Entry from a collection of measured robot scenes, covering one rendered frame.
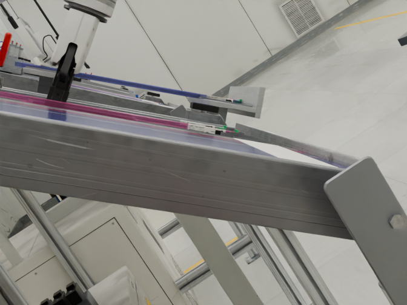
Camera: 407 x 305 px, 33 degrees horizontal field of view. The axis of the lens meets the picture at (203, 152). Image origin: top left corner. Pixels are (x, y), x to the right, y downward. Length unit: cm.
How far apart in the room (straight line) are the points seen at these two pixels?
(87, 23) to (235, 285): 75
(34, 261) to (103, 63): 669
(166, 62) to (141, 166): 813
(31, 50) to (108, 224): 376
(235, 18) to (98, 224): 695
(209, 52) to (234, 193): 819
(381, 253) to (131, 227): 153
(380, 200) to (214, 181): 14
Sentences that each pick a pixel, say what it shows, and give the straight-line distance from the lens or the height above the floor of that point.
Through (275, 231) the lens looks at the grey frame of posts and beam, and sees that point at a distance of 137.
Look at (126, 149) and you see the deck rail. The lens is 60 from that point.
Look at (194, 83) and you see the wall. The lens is 876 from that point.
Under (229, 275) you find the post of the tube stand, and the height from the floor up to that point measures 41.
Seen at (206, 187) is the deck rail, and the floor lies 80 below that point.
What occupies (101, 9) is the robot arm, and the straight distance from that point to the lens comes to 117.
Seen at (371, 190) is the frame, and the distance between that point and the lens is 60.
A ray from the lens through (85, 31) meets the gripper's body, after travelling 116.
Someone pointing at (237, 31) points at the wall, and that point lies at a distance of 887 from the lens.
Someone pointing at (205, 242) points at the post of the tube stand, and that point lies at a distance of 160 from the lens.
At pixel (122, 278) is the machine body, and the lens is 127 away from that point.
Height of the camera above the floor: 93
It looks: 9 degrees down
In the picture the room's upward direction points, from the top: 32 degrees counter-clockwise
